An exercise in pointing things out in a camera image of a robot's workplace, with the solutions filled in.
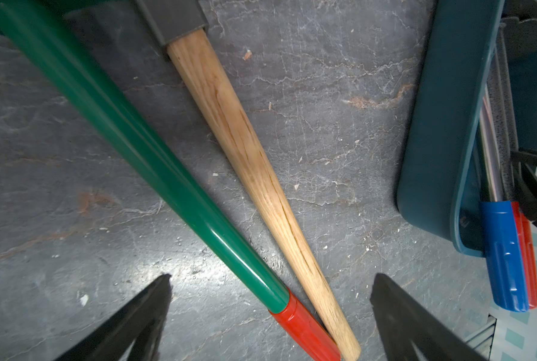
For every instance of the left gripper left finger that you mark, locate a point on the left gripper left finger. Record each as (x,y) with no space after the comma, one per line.
(136,329)

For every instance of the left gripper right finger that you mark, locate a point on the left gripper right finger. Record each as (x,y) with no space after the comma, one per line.
(407,329)

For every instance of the hoe with blue grip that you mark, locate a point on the hoe with blue grip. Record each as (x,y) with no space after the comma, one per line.
(501,244)

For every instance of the teal plastic storage box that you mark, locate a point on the teal plastic storage box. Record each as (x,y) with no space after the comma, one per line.
(439,187)

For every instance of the dark hoe red grip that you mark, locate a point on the dark hoe red grip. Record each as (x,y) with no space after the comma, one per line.
(512,86)

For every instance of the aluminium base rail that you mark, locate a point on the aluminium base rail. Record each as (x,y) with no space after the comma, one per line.
(482,339)

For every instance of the wooden handle hoe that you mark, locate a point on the wooden handle hoe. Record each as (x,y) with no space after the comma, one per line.
(179,28)

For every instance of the green handle hoe red grip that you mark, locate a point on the green handle hoe red grip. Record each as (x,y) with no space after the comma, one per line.
(37,29)

